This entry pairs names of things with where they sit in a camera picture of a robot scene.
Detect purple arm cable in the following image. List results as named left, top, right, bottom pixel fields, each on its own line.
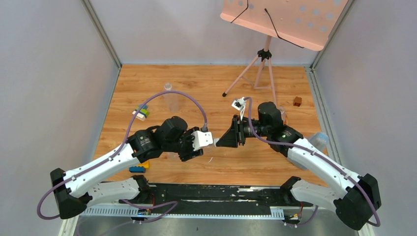
left=244, top=97, right=381, bottom=228
left=36, top=90, right=209, bottom=221

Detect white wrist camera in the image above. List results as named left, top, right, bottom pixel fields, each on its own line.
left=192, top=131, right=213, bottom=151
left=231, top=97, right=248, bottom=121

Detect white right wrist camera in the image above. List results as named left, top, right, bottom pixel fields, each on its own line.
left=231, top=97, right=248, bottom=121

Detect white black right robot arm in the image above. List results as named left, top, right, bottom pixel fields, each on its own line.
left=214, top=102, right=382, bottom=231

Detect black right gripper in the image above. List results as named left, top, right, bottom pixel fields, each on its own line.
left=216, top=115, right=269, bottom=148

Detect clear bottle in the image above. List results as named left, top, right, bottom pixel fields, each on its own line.
left=163, top=83, right=179, bottom=113
left=165, top=144, right=216, bottom=160

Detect pink music stand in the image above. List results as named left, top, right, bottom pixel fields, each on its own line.
left=220, top=0, right=350, bottom=105

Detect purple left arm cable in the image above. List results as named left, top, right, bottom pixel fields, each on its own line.
left=36, top=90, right=209, bottom=221

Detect yellow triangular toy block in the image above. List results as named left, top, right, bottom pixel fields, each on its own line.
left=128, top=160, right=150, bottom=173

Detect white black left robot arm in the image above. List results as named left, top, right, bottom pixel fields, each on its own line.
left=50, top=116, right=213, bottom=219

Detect small brown cube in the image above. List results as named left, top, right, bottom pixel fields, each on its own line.
left=293, top=96, right=302, bottom=107

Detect orange label plastic bottle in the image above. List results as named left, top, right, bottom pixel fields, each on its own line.
left=278, top=106, right=288, bottom=124

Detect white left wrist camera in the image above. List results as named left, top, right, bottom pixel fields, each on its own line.
left=192, top=131, right=213, bottom=151

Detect stacked toy building blocks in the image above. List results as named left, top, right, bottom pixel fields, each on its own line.
left=132, top=104, right=150, bottom=121

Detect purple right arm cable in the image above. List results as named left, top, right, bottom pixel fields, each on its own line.
left=244, top=97, right=381, bottom=228

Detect black metal base rail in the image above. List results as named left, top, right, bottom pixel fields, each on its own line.
left=66, top=182, right=365, bottom=220

